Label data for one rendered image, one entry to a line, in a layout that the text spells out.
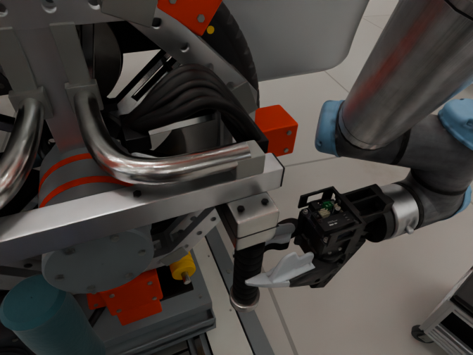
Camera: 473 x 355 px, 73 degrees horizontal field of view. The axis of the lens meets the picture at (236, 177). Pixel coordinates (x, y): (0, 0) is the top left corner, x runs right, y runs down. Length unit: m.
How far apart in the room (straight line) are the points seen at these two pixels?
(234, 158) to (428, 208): 0.31
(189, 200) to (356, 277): 1.23
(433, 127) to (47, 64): 0.47
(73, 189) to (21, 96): 0.12
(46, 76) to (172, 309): 0.81
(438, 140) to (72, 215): 0.42
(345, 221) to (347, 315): 1.00
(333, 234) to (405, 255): 1.27
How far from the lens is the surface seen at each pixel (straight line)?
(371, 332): 1.40
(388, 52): 0.26
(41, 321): 0.57
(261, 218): 0.33
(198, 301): 1.09
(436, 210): 0.54
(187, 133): 0.80
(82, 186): 0.44
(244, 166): 0.32
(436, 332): 1.34
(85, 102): 0.41
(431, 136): 0.47
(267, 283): 0.42
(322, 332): 1.34
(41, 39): 0.43
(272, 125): 0.58
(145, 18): 0.42
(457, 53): 0.23
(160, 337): 1.14
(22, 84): 0.44
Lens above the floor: 1.20
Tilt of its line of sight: 43 degrees down
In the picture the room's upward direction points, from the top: 3 degrees clockwise
